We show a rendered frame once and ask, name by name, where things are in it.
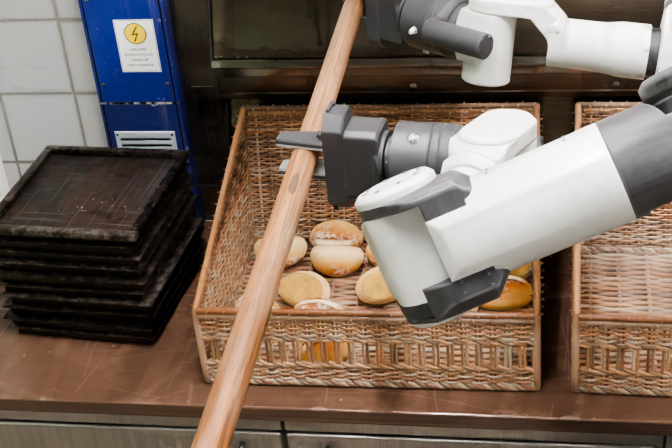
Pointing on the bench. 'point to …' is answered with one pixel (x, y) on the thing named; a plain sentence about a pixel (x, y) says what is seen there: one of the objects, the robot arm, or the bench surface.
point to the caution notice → (137, 45)
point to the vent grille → (146, 139)
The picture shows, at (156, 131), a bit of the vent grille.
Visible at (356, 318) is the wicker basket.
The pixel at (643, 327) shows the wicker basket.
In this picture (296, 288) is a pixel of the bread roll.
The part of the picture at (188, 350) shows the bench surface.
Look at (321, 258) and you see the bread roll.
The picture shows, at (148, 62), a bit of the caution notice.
